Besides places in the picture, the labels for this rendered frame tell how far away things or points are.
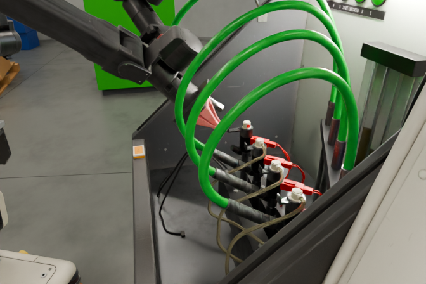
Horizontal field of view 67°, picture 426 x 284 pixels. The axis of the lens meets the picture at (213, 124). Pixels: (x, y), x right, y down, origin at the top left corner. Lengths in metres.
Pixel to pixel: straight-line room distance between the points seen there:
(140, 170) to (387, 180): 0.64
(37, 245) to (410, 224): 2.02
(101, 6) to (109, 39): 3.26
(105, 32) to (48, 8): 0.09
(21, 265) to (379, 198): 1.53
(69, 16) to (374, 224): 0.50
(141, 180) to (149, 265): 0.26
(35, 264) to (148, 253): 1.07
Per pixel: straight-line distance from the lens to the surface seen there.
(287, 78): 0.41
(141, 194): 0.80
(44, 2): 0.56
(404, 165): 0.38
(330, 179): 0.61
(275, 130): 1.12
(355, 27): 0.84
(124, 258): 1.96
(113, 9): 3.82
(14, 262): 1.74
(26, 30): 6.80
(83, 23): 0.57
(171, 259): 0.81
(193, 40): 0.62
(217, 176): 0.54
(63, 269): 1.63
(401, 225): 0.37
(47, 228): 2.28
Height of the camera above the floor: 1.44
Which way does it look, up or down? 27 degrees down
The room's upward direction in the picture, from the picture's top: straight up
